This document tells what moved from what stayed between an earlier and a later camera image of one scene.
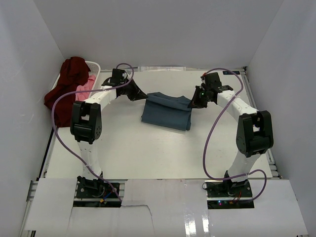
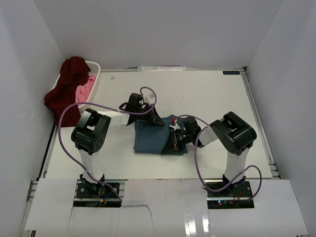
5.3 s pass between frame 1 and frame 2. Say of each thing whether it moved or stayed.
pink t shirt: stayed
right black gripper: moved
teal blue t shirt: moved
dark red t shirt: stayed
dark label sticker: stayed
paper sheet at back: stayed
